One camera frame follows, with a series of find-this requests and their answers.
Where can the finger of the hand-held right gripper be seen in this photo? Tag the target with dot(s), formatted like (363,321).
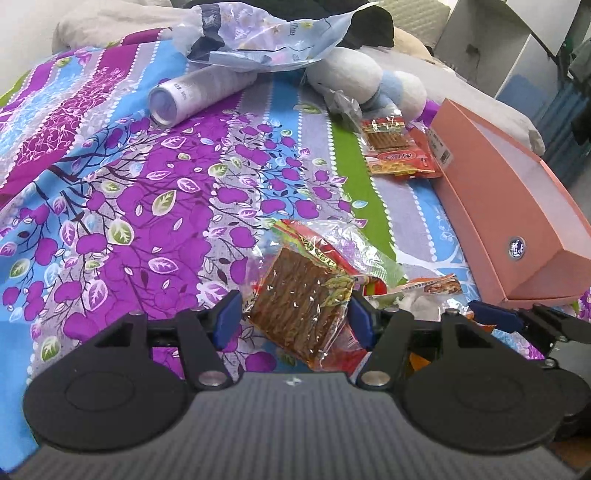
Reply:
(494,318)

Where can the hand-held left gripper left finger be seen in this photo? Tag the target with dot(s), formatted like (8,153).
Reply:
(228,318)

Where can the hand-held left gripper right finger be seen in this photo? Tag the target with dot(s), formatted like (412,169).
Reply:
(360,323)

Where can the red clear spicy strip packet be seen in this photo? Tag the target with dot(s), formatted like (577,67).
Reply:
(300,304)

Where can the pink cardboard box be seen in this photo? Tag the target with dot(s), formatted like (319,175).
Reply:
(508,194)

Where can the small picture snack packet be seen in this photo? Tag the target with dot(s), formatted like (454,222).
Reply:
(434,286)

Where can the purple floral bedsheet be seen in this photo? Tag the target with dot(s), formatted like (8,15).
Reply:
(138,207)

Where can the orange spicy strip packet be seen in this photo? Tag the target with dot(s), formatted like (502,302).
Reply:
(392,147)

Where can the grey pillow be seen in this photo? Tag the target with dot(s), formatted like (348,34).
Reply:
(508,122)

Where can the blue curtain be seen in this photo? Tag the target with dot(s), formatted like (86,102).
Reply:
(561,129)

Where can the clear crumpled wrapper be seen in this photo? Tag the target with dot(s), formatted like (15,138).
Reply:
(344,104)

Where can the white cylindrical bottle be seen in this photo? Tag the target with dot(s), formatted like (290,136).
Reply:
(198,92)

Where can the white blue plush toy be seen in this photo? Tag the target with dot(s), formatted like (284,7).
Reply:
(364,78)

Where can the white cabinet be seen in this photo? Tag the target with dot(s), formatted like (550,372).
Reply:
(485,41)

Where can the light blue plastic bag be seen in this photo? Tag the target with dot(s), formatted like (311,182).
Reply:
(263,37)

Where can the beige pillow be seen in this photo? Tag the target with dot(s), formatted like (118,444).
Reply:
(408,39)

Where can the black fluffy garment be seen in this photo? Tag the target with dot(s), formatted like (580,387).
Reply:
(369,27)

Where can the cream padded headboard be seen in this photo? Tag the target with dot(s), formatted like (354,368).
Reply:
(415,14)

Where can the pale beige blanket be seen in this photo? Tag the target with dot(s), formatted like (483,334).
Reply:
(106,23)

